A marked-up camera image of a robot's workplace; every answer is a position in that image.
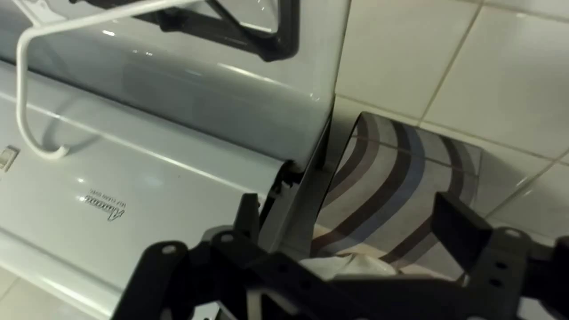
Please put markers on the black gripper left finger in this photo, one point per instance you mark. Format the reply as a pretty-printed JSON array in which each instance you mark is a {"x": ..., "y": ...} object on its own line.
[{"x": 178, "y": 285}]

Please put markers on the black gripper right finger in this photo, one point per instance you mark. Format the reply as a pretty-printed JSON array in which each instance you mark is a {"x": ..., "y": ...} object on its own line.
[{"x": 509, "y": 272}]

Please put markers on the white gas stove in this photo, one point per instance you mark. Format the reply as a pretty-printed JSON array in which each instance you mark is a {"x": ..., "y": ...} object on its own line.
[{"x": 178, "y": 118}]

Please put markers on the black stove grate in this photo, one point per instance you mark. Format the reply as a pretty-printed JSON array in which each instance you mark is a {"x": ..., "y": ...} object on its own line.
[{"x": 285, "y": 36}]

